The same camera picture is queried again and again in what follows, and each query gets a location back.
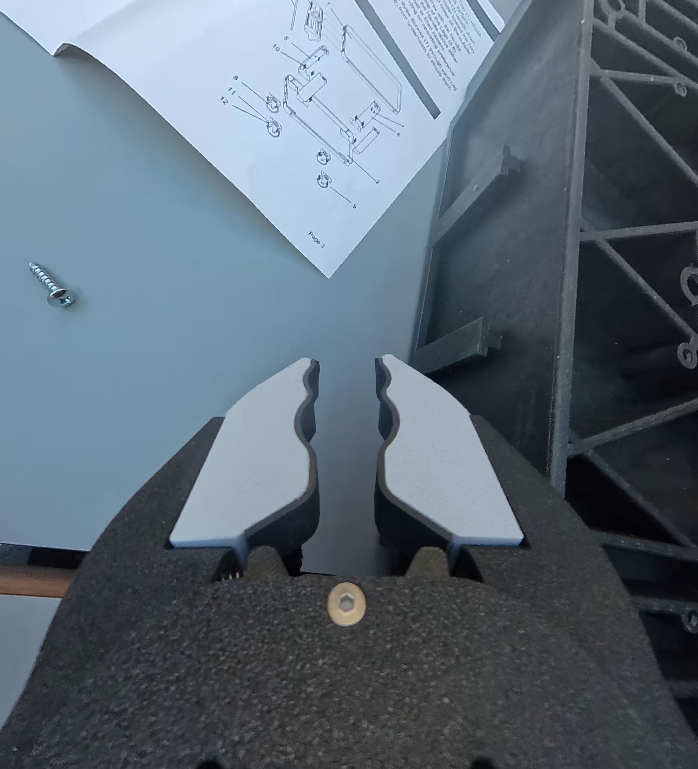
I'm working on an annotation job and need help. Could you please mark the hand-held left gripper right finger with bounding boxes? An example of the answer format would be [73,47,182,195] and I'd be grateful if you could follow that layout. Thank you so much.
[374,354,526,568]

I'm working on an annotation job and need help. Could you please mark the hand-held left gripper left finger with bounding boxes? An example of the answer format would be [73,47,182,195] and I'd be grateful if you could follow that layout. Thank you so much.
[169,357,323,569]

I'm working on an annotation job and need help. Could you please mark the black plastic ribbed platform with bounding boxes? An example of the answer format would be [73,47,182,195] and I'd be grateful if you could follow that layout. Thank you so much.
[409,0,698,769]

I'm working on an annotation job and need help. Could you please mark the silver screw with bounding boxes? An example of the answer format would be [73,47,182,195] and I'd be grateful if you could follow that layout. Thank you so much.
[28,261,79,310]

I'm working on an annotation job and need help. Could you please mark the brown wooden bar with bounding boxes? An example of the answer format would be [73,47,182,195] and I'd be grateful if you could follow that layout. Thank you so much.
[0,560,76,600]

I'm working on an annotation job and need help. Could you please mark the white instruction booklet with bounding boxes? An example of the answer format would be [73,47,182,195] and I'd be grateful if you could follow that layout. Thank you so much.
[0,0,506,279]

